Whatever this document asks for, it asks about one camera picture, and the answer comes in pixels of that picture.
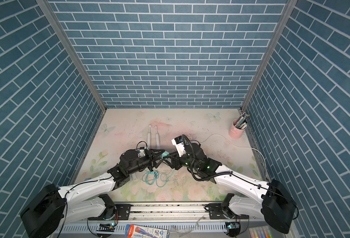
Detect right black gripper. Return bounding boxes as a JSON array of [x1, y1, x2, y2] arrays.
[[163, 150, 201, 171]]

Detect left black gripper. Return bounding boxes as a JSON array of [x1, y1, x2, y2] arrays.
[[126, 149, 165, 176]]

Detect white electric toothbrush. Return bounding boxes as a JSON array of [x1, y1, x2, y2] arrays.
[[130, 173, 137, 180], [146, 125, 152, 149], [155, 126, 161, 149]]

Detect teal charging cable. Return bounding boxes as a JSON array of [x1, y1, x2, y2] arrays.
[[141, 169, 175, 188]]

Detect teal small plug adapter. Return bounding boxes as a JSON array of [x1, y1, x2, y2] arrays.
[[161, 151, 169, 158]]

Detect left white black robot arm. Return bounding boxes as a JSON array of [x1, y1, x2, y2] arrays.
[[20, 149, 165, 238]]

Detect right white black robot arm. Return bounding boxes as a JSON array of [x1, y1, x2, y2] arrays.
[[164, 142, 299, 234]]

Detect pink pen holder cup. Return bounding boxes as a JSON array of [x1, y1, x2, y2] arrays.
[[228, 119, 247, 139]]

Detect clear plastic bag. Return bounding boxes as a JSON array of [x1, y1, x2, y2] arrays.
[[169, 216, 205, 237]]

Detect red blue package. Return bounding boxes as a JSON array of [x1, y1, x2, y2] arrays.
[[125, 224, 170, 238]]

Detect coloured marker set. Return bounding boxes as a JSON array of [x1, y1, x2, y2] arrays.
[[249, 226, 273, 238]]

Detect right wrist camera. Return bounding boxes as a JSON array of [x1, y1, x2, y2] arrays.
[[172, 135, 186, 157]]

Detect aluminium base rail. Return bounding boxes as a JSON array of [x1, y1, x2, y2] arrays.
[[49, 197, 299, 238]]

